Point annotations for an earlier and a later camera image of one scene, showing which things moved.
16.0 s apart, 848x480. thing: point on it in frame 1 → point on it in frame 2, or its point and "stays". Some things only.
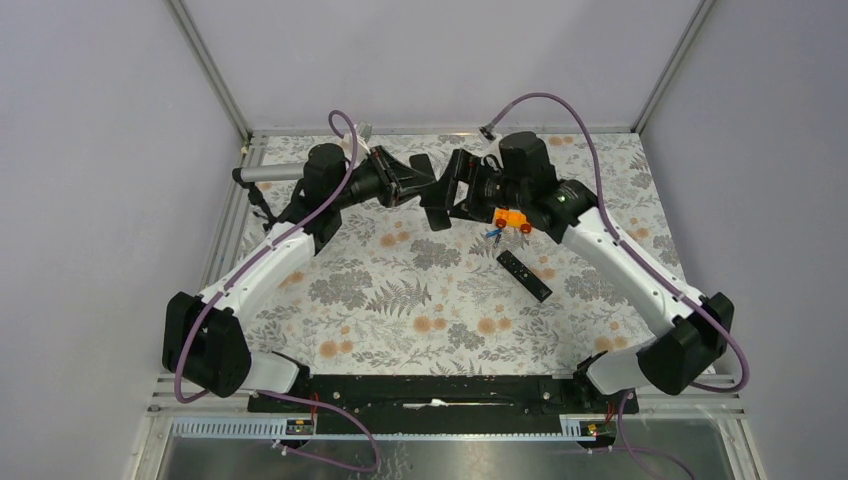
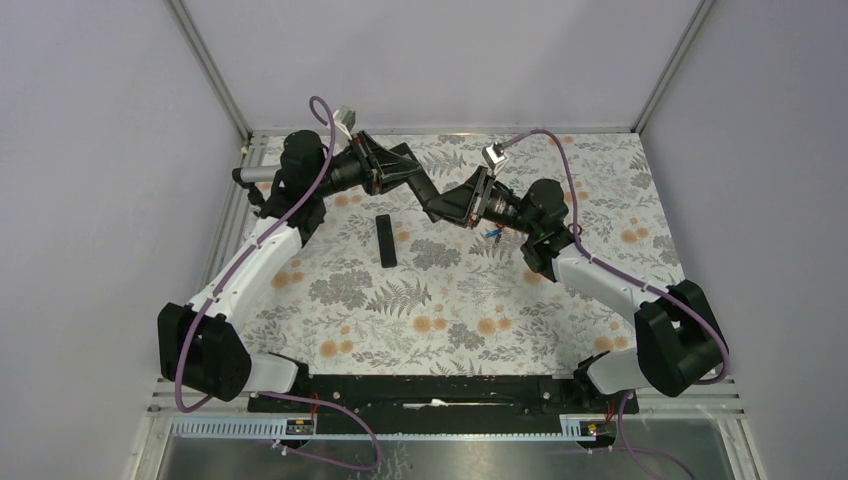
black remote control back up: x=438 y=218 → x=387 y=249
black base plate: x=440 y=404 stays
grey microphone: x=269 y=172 stays
